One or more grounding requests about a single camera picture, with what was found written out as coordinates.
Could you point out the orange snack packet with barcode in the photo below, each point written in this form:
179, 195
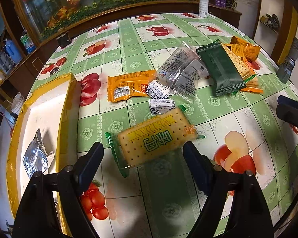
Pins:
123, 87

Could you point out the grey metal cylinder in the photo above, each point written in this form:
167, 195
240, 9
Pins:
285, 70

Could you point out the blue thermos jug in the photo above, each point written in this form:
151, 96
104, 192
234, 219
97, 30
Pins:
13, 51

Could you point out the orange cracker packet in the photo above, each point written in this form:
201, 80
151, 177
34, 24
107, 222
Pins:
244, 68

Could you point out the small dark jar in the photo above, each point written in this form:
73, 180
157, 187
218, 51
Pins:
63, 40

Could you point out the grey thermos jug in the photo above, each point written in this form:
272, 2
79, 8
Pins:
5, 62

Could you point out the silver foil packet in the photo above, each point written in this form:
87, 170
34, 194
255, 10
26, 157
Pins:
36, 157

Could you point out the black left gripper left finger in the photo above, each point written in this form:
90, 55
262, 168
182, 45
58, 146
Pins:
36, 215

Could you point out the small orange packet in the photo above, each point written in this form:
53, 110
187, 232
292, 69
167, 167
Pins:
250, 50

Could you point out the dark green snack packet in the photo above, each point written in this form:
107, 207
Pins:
221, 68

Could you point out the white blue-dotted candy cube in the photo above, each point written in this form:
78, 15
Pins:
157, 91
160, 106

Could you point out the green white plastic bag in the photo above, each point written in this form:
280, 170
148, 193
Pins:
27, 42

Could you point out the white spray bottle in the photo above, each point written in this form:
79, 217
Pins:
203, 8

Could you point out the white plastic bucket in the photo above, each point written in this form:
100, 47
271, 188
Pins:
17, 103

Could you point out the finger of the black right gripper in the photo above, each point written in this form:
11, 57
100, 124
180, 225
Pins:
287, 101
288, 114

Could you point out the green cracker packet Weidan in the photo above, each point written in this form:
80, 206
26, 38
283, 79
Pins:
151, 139

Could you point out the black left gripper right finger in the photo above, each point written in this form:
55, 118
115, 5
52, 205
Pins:
249, 215

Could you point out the clear plastic snack bag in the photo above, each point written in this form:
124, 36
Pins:
182, 71

